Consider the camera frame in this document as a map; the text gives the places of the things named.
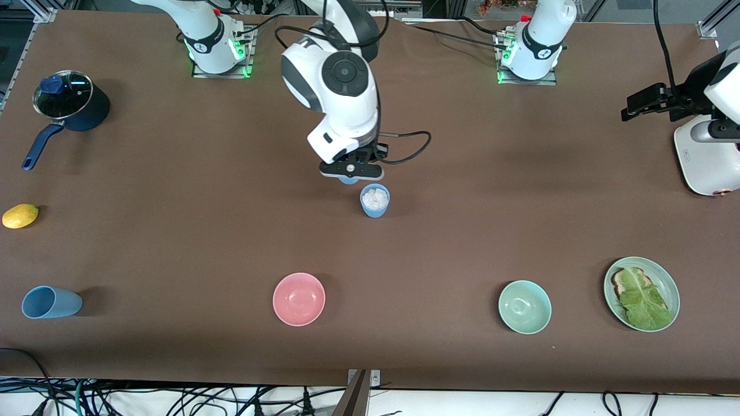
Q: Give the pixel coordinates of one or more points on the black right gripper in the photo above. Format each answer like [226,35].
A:
[373,149]

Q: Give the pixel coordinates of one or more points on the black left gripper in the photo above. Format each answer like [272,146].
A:
[687,96]

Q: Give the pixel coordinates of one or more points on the blue plastic cup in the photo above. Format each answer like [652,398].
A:
[58,303]
[374,212]
[348,181]

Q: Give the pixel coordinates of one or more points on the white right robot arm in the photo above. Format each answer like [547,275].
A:
[347,110]

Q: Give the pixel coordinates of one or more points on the crumpled white tissue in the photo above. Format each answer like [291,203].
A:
[374,198]

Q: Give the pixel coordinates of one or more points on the white toaster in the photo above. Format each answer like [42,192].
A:
[708,167]

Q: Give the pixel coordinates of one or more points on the silver metal box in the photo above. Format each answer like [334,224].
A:
[404,8]

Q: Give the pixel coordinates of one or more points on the pink bowl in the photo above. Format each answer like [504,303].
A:
[299,299]

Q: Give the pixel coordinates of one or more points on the orange artificial flowers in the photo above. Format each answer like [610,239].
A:
[503,4]

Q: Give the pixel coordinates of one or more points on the pale green plate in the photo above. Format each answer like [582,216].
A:
[665,277]

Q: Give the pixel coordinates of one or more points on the slice of toast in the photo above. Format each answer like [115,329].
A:
[621,283]

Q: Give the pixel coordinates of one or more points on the green lettuce leaf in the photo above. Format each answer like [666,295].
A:
[644,303]

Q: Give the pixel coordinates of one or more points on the pale green bowl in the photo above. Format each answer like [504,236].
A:
[525,307]

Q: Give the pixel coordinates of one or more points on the dark blue saucepan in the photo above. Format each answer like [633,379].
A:
[95,112]

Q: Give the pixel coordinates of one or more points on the glass lid blue knob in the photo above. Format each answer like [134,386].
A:
[69,92]

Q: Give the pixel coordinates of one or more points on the yellow lemon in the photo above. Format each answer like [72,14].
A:
[20,216]

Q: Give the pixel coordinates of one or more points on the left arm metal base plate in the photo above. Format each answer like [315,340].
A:
[549,81]

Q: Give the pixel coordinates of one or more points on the aluminium frame profile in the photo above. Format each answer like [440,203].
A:
[714,23]

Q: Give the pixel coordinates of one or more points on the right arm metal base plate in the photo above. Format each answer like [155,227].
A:
[250,55]

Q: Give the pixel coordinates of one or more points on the small metal clamp bracket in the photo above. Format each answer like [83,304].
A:
[376,378]

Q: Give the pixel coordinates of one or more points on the dark camera stand pole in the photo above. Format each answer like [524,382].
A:
[355,398]

